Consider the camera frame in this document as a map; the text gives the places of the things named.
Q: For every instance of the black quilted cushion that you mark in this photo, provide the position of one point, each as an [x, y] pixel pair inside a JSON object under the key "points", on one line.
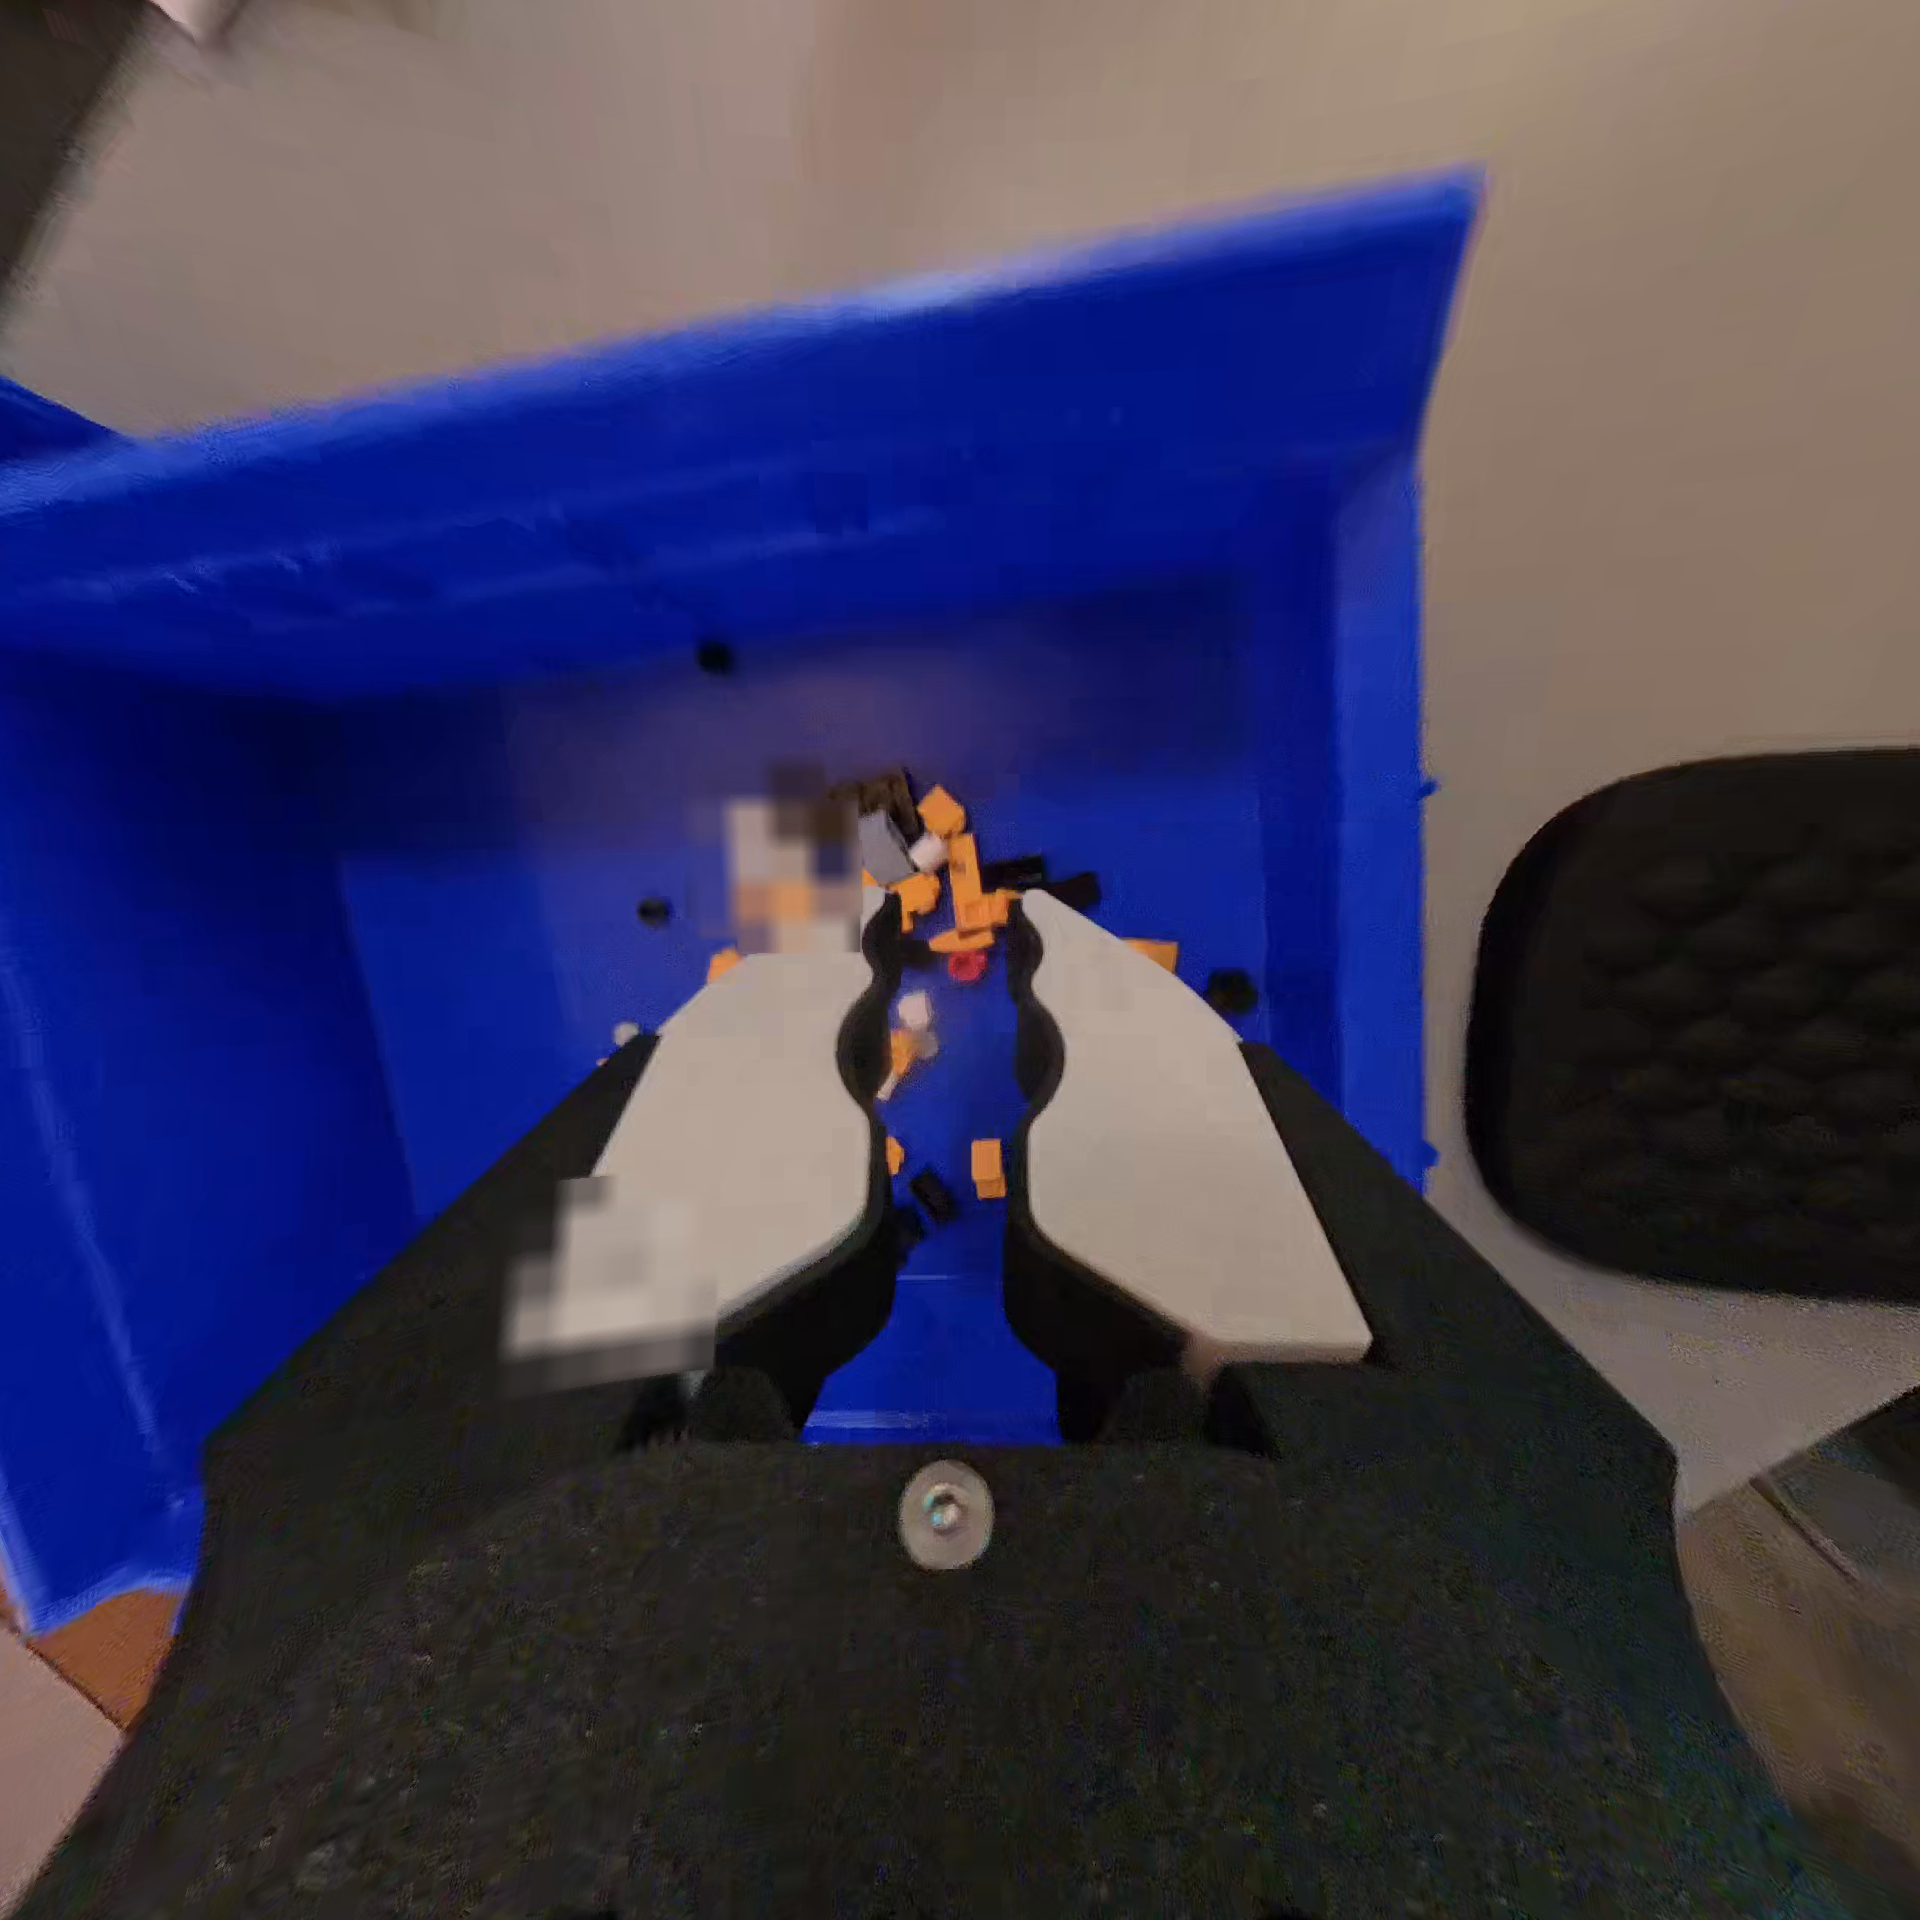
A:
{"points": [[1708, 1021]]}

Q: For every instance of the heap of orange lego pieces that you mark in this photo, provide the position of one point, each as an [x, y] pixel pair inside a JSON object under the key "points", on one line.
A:
{"points": [[963, 887]]}

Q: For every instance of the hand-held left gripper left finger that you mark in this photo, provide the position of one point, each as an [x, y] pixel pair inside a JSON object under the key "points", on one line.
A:
{"points": [[750, 1111]]}

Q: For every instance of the blue plastic bin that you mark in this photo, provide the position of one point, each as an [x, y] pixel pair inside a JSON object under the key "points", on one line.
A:
{"points": [[598, 494]]}

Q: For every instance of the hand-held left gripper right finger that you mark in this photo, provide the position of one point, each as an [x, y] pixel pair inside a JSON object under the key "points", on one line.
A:
{"points": [[1172, 1169]]}

